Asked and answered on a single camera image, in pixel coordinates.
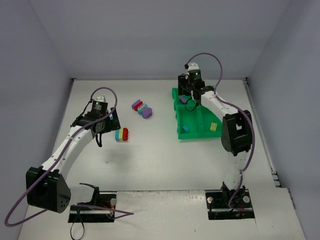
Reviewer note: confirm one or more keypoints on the purple sloped lego brick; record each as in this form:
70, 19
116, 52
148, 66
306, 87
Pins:
183, 100

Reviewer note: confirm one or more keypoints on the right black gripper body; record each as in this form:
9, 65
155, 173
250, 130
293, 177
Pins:
182, 83

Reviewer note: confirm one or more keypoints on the purple lego with red brick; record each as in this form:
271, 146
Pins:
136, 105

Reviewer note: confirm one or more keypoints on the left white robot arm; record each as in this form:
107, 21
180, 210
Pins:
51, 191

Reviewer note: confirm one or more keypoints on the teal yellow red lego stack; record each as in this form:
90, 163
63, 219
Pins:
122, 135

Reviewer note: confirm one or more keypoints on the teal printed purple lego stack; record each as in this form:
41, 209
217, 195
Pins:
145, 111

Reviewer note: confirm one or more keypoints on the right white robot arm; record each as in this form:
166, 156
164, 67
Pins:
236, 134

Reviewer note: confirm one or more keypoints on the lime green lego brick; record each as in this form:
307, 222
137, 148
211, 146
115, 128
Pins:
213, 127

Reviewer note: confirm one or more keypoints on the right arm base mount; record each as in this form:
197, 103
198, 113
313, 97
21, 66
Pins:
219, 208

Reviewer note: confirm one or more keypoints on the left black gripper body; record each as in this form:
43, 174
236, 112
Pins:
114, 120

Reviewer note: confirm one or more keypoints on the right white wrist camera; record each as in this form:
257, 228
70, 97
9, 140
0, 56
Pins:
191, 66

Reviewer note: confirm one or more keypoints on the green divided sorting tray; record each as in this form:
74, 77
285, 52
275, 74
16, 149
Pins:
198, 121

